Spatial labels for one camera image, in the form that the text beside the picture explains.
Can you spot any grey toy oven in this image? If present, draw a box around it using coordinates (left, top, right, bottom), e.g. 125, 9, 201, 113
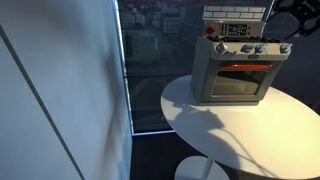
190, 4, 294, 107

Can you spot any red oven door handle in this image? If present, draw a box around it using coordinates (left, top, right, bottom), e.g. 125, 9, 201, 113
219, 63, 274, 71

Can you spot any blue oven knob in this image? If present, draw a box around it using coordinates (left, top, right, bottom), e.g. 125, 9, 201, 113
240, 44, 255, 55
279, 43, 294, 55
254, 43, 269, 55
215, 42, 229, 55

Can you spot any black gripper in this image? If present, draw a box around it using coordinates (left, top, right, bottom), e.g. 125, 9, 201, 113
290, 0, 320, 36

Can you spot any window frame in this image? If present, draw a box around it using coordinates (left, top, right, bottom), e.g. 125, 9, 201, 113
111, 0, 176, 136

